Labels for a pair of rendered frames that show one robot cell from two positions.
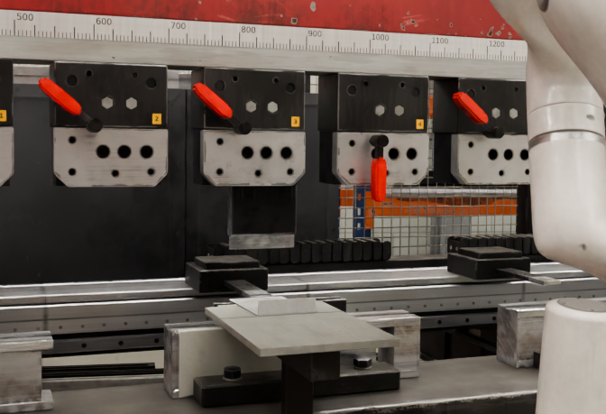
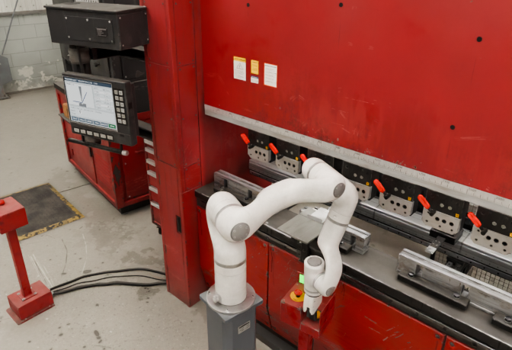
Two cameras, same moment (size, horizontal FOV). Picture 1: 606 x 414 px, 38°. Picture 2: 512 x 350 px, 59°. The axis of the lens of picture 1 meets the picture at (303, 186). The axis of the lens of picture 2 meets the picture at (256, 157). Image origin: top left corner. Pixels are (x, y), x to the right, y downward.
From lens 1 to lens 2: 183 cm
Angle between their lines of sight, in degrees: 63
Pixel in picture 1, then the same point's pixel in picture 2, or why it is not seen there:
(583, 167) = (326, 228)
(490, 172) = (390, 207)
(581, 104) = (334, 211)
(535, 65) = not seen: hidden behind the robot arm
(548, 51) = not seen: hidden behind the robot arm
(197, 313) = not seen: hidden behind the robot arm
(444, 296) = (424, 234)
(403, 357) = (358, 247)
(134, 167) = (291, 168)
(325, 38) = (340, 149)
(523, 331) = (401, 261)
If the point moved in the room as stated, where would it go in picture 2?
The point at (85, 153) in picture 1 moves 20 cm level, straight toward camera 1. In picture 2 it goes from (281, 162) to (252, 173)
